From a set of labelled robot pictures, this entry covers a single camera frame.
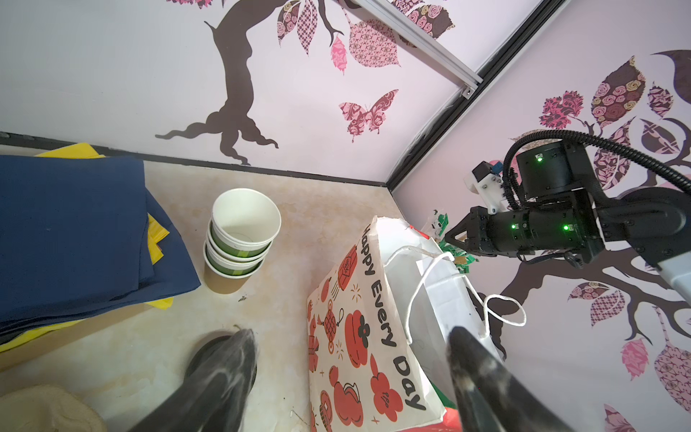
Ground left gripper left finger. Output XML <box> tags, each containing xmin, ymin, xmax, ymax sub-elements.
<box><xmin>128</xmin><ymin>328</ymin><xmax>259</xmax><ymax>432</ymax></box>

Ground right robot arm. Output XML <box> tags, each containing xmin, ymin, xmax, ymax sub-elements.
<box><xmin>444</xmin><ymin>130</ymin><xmax>690</xmax><ymax>301</ymax></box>

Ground yellow napkins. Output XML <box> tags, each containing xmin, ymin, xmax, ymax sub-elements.
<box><xmin>1</xmin><ymin>143</ymin><xmax>174</xmax><ymax>353</ymax></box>

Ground green white straw packets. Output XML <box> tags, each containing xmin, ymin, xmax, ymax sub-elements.
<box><xmin>423</xmin><ymin>210</ymin><xmax>479</xmax><ymax>274</ymax></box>

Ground aluminium frame bar back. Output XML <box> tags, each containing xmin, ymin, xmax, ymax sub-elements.
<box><xmin>356</xmin><ymin>0</ymin><xmax>482</xmax><ymax>99</ymax></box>

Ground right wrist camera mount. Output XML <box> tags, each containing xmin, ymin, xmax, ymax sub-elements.
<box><xmin>464</xmin><ymin>161</ymin><xmax>507</xmax><ymax>214</ymax></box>

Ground stack of black lids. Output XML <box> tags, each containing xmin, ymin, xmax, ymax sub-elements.
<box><xmin>183</xmin><ymin>329</ymin><xmax>258</xmax><ymax>394</ymax></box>

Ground pulp cup carrier tray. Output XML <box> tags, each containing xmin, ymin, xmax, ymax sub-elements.
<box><xmin>1</xmin><ymin>385</ymin><xmax>107</xmax><ymax>431</ymax></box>

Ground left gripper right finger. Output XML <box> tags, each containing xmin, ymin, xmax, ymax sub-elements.
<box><xmin>447</xmin><ymin>327</ymin><xmax>572</xmax><ymax>432</ymax></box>

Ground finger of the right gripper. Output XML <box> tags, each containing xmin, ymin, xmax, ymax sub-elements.
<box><xmin>444</xmin><ymin>215</ymin><xmax>486</xmax><ymax>254</ymax></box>

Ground blue napkin stack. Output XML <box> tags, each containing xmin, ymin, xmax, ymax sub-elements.
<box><xmin>1</xmin><ymin>156</ymin><xmax>200</xmax><ymax>337</ymax></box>

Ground stack of paper cups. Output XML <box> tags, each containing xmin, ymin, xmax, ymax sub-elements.
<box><xmin>203</xmin><ymin>188</ymin><xmax>282</xmax><ymax>294</ymax></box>

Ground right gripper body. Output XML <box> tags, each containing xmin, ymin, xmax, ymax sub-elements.
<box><xmin>458</xmin><ymin>206</ymin><xmax>605</xmax><ymax>262</ymax></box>

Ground red white paper bag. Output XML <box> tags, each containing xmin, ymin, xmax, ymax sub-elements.
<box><xmin>307</xmin><ymin>217</ymin><xmax>495</xmax><ymax>431</ymax></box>

